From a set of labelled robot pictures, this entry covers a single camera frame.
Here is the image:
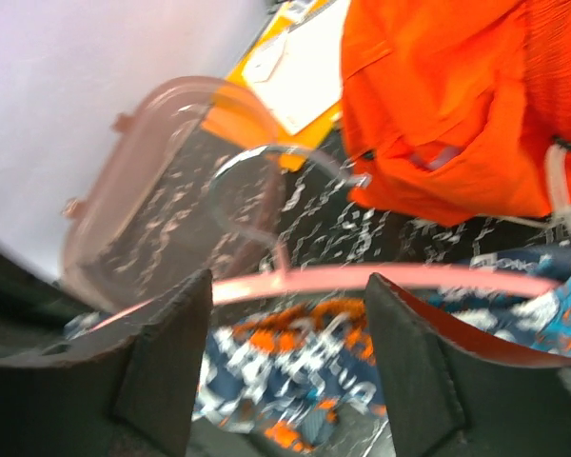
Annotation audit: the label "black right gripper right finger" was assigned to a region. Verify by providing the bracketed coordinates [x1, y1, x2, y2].
[364, 274, 571, 456]

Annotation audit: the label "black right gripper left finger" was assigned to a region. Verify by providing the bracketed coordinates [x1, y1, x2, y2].
[0, 270, 213, 456]

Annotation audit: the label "blue patterned shorts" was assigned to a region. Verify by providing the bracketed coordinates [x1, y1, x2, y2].
[64, 247, 571, 453]

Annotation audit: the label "pink clothes hanger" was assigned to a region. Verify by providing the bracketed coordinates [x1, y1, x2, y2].
[89, 142, 561, 329]

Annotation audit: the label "orange shorts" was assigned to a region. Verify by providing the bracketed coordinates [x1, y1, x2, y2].
[341, 1, 571, 227]

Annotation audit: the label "clear pink plastic bin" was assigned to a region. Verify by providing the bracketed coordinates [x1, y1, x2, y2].
[61, 76, 278, 312]

